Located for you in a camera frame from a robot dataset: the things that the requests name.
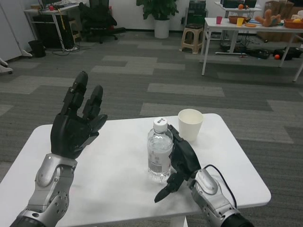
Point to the orange ball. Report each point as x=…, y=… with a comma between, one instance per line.
x=276, y=56

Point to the clear water bottle white cap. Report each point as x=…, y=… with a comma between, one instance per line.
x=158, y=151

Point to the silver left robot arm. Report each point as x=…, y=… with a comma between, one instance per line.
x=47, y=184

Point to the brown woven basket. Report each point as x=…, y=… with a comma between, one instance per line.
x=233, y=19

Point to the white table with black boxes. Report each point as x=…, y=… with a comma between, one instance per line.
x=230, y=9

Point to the black computer monitor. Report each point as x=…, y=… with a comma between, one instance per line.
x=50, y=2

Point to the black trash bin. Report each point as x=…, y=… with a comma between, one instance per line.
x=37, y=48

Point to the large black box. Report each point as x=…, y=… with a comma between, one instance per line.
x=230, y=3

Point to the beige plastic stool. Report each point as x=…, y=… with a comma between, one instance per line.
x=191, y=35

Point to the white paper cup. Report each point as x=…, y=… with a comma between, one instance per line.
x=190, y=127

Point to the white desk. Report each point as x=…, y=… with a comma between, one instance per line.
x=42, y=11

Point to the orange basket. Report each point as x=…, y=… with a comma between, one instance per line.
x=293, y=24

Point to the orange plush toy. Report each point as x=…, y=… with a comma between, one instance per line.
x=266, y=20

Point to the black bag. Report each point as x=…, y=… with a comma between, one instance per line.
x=290, y=53

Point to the white power strip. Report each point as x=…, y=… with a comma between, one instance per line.
x=71, y=48

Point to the orange fruit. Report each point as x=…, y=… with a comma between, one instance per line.
x=241, y=6

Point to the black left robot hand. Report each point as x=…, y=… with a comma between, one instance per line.
x=68, y=134

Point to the black cabinet under desk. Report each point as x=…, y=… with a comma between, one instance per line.
x=45, y=30

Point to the green plant in white pot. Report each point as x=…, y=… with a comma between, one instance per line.
x=161, y=9

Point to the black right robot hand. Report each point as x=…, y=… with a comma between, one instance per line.
x=185, y=158

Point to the cardboard boxes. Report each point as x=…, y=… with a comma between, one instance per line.
x=279, y=8

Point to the large white table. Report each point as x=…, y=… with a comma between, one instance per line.
x=220, y=25

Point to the pink cup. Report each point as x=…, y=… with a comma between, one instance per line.
x=219, y=20

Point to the black office chair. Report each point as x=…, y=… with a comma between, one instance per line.
x=97, y=19

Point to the white partition board on casters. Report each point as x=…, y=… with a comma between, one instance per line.
x=9, y=28

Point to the yellow cup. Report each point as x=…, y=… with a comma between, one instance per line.
x=240, y=22

